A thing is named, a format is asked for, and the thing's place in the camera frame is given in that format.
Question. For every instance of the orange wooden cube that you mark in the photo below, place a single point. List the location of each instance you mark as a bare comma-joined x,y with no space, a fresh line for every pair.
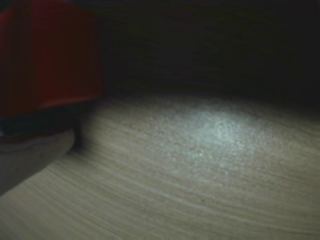
47,57

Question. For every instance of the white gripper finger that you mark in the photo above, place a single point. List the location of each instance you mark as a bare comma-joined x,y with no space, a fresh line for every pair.
27,157

